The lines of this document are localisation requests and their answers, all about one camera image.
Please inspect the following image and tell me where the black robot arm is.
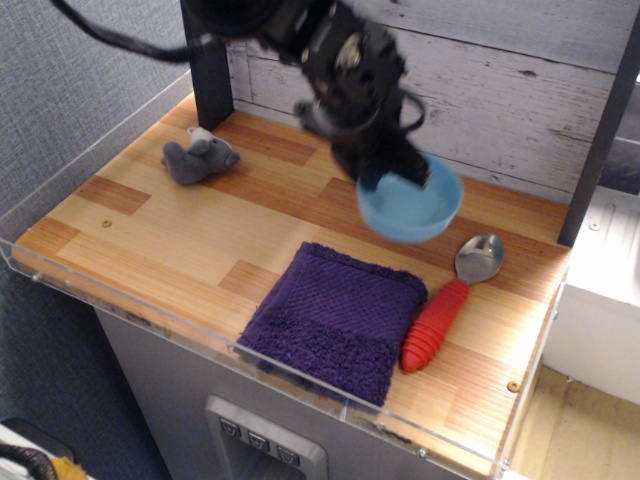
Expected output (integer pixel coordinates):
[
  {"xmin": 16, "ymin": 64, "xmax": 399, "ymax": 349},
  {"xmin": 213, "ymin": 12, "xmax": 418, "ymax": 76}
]
[{"xmin": 186, "ymin": 1, "xmax": 430, "ymax": 190}]

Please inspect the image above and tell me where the clear acrylic table guard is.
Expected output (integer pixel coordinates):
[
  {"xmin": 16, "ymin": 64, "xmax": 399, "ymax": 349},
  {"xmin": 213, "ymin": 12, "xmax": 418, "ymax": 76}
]
[{"xmin": 1, "ymin": 76, "xmax": 569, "ymax": 479}]

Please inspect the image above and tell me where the yellow object at corner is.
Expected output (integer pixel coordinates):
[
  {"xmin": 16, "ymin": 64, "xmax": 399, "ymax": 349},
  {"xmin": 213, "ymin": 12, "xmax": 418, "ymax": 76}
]
[{"xmin": 51, "ymin": 457, "xmax": 90, "ymax": 480}]

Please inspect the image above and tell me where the dark grey right post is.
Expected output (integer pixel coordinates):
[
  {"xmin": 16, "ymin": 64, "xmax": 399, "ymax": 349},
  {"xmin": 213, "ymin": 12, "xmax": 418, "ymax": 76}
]
[{"xmin": 557, "ymin": 13, "xmax": 639, "ymax": 247}]

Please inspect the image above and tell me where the grey plush toy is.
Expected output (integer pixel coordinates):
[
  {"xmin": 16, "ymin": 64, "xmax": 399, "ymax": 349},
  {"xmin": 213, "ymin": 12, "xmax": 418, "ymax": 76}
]
[{"xmin": 161, "ymin": 127, "xmax": 241, "ymax": 185}]

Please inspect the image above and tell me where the red handled metal spoon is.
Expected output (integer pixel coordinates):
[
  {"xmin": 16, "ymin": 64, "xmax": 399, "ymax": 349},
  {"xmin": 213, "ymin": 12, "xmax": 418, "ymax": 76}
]
[{"xmin": 400, "ymin": 233, "xmax": 505, "ymax": 372}]

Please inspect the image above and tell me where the dark grey left post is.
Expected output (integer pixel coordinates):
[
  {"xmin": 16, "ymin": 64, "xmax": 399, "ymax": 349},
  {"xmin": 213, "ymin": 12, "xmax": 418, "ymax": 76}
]
[{"xmin": 181, "ymin": 1, "xmax": 234, "ymax": 131}]

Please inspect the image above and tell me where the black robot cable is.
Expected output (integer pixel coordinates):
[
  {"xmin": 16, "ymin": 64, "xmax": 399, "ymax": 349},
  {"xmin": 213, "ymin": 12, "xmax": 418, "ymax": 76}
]
[{"xmin": 49, "ymin": 0, "xmax": 221, "ymax": 64}]

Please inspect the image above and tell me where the grey cabinet with panel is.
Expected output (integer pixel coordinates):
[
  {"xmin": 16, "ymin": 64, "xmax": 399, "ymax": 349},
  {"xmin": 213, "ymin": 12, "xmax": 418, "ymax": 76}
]
[{"xmin": 92, "ymin": 304, "xmax": 481, "ymax": 480}]

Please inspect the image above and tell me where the purple folded towel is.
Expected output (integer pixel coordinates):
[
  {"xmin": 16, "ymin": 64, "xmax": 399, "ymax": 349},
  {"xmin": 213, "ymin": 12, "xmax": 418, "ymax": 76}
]
[{"xmin": 237, "ymin": 242, "xmax": 428, "ymax": 406}]

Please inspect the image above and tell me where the silver button control panel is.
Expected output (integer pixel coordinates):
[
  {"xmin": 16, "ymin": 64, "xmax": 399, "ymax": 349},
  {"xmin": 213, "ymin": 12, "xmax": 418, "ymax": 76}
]
[{"xmin": 205, "ymin": 395, "xmax": 329, "ymax": 479}]

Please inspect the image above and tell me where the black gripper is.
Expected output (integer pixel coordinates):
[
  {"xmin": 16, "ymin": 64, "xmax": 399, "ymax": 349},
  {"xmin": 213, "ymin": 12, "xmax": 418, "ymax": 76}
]
[{"xmin": 264, "ymin": 1, "xmax": 431, "ymax": 191}]

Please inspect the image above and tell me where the dark grey post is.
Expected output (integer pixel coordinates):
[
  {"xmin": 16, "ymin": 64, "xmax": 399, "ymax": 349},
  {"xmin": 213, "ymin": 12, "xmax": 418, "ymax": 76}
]
[
  {"xmin": 557, "ymin": 13, "xmax": 639, "ymax": 247},
  {"xmin": 181, "ymin": 1, "xmax": 234, "ymax": 131}
]

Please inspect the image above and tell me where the light blue bowl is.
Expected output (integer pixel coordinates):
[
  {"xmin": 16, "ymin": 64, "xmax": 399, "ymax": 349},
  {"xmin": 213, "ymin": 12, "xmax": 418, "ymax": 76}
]
[{"xmin": 356, "ymin": 154, "xmax": 464, "ymax": 244}]

